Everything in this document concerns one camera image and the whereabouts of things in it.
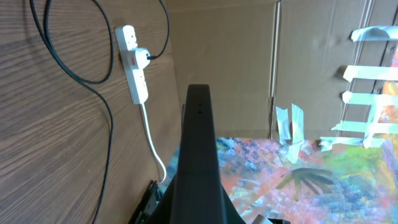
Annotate white tape strips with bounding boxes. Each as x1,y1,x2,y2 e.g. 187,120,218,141
275,26,397,164

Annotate colourful painted sheet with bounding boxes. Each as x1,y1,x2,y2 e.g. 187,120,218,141
183,47,397,223

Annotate white power strip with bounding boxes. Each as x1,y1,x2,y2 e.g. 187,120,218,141
114,25,149,105

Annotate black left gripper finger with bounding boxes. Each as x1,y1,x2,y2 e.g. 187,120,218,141
146,84,243,224

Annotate brown cardboard wall panel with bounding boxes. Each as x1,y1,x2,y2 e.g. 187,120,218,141
167,0,397,140

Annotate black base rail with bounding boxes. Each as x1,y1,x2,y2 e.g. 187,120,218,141
128,180,164,224

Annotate white charger plug adapter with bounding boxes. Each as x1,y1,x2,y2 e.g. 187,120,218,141
131,48,150,70

